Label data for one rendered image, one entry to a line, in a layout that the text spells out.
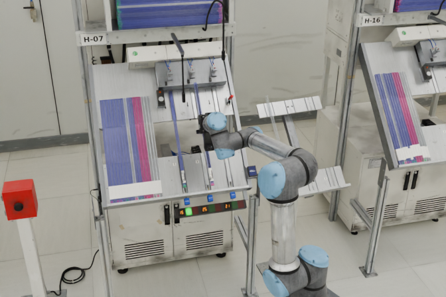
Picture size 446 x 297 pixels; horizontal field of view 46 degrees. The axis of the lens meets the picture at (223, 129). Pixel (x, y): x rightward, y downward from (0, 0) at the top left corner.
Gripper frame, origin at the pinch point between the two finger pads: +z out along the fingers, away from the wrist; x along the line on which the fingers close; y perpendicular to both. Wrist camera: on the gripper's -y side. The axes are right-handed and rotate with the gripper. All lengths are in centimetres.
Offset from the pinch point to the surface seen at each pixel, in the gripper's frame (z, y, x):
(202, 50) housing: 15.0, 42.1, -7.4
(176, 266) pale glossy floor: 71, -71, 12
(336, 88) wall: 195, 39, -161
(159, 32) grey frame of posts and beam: 12, 51, 13
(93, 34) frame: 11, 53, 44
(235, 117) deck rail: 12.9, 6.5, -19.4
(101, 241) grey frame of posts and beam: 16, -44, 52
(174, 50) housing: 15.2, 42.9, 6.8
